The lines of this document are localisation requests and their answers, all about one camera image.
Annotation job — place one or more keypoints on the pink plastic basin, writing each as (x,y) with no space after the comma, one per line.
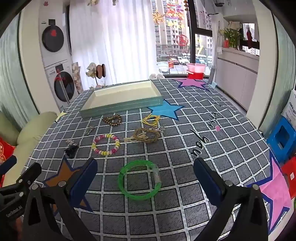
(196,67)

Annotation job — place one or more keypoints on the white printed bag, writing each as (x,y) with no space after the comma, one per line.
(290,109)

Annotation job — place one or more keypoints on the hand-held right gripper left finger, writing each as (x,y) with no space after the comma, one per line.
(85,179)

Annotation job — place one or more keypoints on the white cabinet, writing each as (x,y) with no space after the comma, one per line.
(238,74)

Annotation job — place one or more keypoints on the colourful window decoration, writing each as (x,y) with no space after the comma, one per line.
(172,12)

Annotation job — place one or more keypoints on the white tumble dryer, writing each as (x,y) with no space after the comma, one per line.
(54,39)

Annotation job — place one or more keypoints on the white sheer curtain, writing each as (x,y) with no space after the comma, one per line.
(115,41)

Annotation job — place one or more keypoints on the potted green plant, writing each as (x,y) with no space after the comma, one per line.
(231,37)

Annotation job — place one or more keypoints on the white washing machine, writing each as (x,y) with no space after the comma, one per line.
(62,85)

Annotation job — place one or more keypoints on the grey checked star blanket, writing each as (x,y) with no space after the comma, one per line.
(185,150)

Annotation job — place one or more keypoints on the small silver charm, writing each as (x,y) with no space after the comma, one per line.
(89,131)

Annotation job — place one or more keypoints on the blue plastic stool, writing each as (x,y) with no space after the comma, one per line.
(281,139)

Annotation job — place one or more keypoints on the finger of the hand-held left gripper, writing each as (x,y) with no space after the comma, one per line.
(31,172)
(8,163)

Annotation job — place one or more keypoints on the slipper rack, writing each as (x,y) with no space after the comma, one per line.
(98,71)

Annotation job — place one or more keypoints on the checked paper bag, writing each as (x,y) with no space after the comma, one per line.
(77,76)

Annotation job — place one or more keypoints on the teal and cream tray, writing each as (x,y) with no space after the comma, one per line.
(124,95)

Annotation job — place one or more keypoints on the small silver pendant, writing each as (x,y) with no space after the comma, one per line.
(160,128)

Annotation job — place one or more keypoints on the red embroidered cushion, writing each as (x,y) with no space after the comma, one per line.
(5,150)

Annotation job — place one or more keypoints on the red plastic stool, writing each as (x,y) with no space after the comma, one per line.
(290,176)

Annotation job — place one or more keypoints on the red paper window decoration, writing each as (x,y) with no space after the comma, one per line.
(182,41)

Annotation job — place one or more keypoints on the white slippers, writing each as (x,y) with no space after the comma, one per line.
(156,76)

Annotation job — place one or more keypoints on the pale green sofa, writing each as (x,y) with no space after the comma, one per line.
(25,132)

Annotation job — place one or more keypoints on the light blue basin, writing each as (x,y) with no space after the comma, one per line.
(212,84)

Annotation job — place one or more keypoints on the black hair clip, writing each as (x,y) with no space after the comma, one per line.
(71,151)

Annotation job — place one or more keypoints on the green plastic bangle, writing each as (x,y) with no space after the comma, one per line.
(122,185)

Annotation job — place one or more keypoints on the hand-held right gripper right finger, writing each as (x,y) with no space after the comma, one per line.
(208,179)

